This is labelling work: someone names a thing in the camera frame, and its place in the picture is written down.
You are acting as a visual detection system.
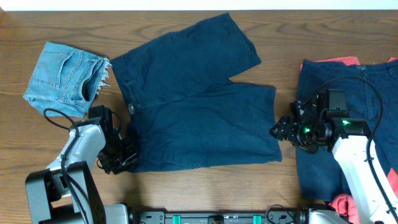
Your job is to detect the light blue denim shorts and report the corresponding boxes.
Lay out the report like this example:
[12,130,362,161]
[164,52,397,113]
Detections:
[23,42,111,118]

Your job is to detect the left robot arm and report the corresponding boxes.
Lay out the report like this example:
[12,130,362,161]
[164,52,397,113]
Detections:
[25,106,139,223]

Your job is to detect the navy blue shorts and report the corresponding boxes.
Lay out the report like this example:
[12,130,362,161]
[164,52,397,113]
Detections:
[111,13,282,172]

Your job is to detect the navy blue garment in pile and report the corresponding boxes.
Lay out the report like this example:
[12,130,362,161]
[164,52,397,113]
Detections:
[290,58,398,202]

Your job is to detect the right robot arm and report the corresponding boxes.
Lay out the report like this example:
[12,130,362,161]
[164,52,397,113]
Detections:
[269,89,397,223]

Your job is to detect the red garment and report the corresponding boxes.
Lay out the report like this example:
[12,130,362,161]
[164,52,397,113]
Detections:
[300,55,398,224]

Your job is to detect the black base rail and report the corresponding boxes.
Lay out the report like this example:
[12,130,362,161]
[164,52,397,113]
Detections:
[136,203,330,224]

